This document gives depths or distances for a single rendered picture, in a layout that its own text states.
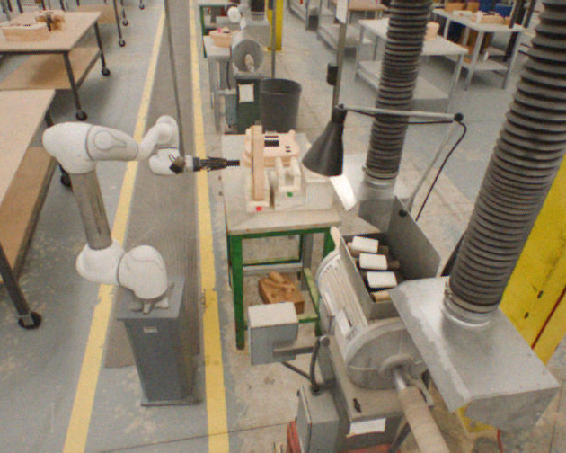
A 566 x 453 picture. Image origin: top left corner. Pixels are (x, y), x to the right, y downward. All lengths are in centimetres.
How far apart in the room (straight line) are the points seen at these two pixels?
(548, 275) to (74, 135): 192
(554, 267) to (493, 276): 116
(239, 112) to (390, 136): 272
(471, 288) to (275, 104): 387
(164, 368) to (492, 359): 177
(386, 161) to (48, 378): 231
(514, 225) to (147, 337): 177
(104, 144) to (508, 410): 144
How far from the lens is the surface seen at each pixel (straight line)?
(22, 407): 291
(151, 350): 231
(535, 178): 80
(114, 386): 280
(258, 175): 214
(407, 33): 121
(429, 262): 113
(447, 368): 91
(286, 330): 148
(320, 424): 150
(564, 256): 204
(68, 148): 181
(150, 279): 203
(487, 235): 85
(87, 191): 191
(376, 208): 133
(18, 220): 351
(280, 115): 465
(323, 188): 226
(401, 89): 125
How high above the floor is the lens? 221
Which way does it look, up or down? 36 degrees down
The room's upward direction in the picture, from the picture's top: 2 degrees clockwise
